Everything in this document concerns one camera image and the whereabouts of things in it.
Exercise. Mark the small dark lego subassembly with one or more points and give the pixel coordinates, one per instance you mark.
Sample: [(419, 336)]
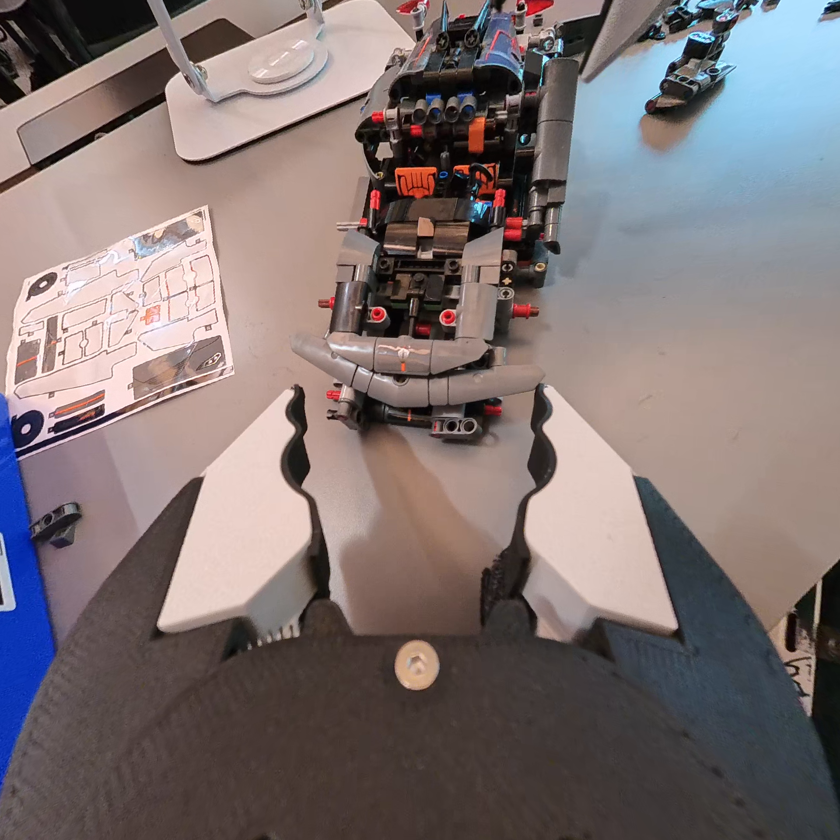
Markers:
[(689, 72)]

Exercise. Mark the dark lego beam piece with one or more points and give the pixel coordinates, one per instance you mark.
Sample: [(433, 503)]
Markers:
[(58, 522)]

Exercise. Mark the white metal stand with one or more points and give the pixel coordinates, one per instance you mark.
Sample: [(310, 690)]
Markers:
[(295, 98)]

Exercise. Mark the blue plastic bin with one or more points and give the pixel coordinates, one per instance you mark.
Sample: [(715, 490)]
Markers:
[(19, 590)]

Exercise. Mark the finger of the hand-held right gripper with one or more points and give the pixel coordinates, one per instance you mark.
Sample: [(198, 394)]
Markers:
[(613, 33)]

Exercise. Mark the grey lego door panel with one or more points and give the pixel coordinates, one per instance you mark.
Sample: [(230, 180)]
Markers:
[(554, 131)]

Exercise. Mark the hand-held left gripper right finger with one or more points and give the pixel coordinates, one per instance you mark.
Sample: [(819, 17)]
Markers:
[(590, 525)]

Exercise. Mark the grey black lego car model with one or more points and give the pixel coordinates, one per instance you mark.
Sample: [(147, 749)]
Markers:
[(426, 275)]

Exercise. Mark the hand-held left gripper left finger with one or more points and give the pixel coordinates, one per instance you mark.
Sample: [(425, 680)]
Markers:
[(243, 525)]

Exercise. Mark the white sticker sheet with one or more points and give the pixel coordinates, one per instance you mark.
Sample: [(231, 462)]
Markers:
[(98, 328)]

